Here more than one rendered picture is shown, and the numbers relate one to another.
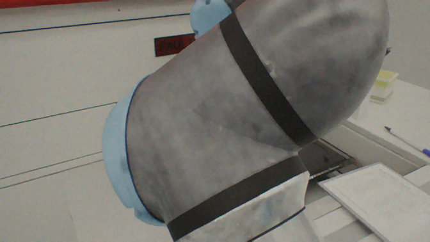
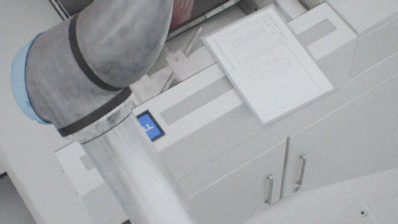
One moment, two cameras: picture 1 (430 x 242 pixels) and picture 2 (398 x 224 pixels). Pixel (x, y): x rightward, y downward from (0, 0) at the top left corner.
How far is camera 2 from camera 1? 0.87 m
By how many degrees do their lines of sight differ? 31
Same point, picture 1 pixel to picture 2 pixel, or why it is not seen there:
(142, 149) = (37, 97)
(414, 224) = (272, 77)
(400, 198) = (272, 51)
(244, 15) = (80, 38)
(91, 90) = not seen: outside the picture
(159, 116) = (42, 83)
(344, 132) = not seen: outside the picture
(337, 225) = (207, 82)
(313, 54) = (112, 65)
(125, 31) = not seen: outside the picture
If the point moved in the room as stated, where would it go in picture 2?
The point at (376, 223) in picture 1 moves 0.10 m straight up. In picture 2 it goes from (239, 79) to (240, 44)
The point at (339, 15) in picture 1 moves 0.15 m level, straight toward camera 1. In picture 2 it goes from (124, 44) to (80, 147)
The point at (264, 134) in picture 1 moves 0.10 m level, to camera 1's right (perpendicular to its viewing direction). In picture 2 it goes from (98, 92) to (174, 87)
